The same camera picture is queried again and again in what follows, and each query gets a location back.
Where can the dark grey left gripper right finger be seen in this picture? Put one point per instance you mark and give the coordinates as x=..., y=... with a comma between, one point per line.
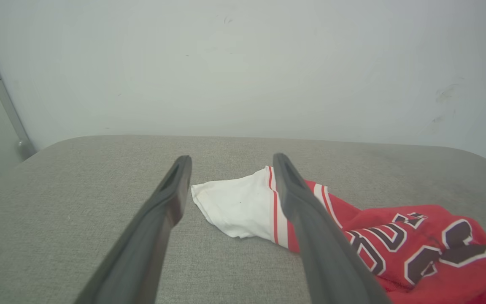
x=323, y=253

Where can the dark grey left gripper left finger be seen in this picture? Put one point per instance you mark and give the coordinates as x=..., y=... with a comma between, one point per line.
x=141, y=253

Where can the red Bulls 23 jersey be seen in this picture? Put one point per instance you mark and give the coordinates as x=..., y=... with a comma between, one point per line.
x=411, y=253

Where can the grey metal frame bar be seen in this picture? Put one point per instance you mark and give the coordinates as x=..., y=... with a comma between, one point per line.
x=4, y=101

